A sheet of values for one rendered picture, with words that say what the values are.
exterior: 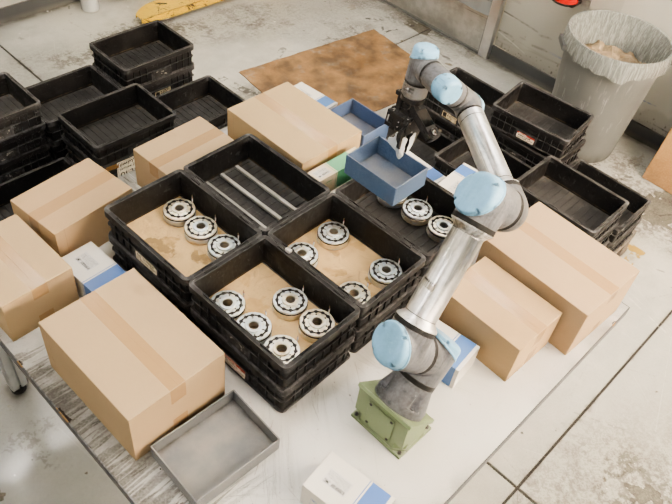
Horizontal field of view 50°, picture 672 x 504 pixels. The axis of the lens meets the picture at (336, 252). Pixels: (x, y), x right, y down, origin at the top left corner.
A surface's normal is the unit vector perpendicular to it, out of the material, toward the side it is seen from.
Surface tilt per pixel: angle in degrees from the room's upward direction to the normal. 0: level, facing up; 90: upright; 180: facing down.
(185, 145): 0
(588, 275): 0
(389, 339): 59
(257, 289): 0
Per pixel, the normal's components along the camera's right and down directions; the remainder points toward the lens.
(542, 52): -0.70, 0.46
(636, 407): 0.11, -0.69
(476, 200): -0.57, -0.36
